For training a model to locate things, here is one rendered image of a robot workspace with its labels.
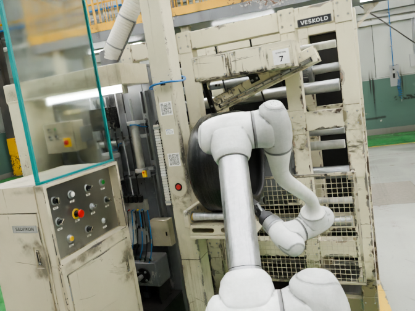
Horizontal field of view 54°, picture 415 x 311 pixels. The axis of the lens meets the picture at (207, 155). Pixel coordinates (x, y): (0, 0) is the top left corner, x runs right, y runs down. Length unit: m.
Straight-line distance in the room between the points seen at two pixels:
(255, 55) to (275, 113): 1.03
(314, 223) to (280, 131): 0.53
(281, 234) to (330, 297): 0.64
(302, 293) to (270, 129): 0.54
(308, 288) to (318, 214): 0.67
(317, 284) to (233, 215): 0.31
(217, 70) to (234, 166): 1.19
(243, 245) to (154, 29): 1.44
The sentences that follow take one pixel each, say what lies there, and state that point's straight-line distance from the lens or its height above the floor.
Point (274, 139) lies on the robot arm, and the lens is 1.41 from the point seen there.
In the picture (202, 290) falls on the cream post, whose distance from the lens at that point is 2.52.
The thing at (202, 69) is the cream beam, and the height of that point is 1.71.
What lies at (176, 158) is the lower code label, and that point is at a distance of 2.30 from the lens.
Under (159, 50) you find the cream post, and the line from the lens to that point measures 2.30.
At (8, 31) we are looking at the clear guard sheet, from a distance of 1.92.
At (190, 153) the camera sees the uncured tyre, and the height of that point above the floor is 1.27.
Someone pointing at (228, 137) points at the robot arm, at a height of 1.39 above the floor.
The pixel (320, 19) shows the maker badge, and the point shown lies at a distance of 2.62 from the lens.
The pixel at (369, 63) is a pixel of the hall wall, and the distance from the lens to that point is 11.30.
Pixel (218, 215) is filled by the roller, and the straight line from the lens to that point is 2.20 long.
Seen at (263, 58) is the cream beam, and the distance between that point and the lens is 2.35.
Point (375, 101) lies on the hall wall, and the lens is 11.25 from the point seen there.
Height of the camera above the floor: 1.53
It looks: 8 degrees down
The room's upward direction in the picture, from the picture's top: 8 degrees counter-clockwise
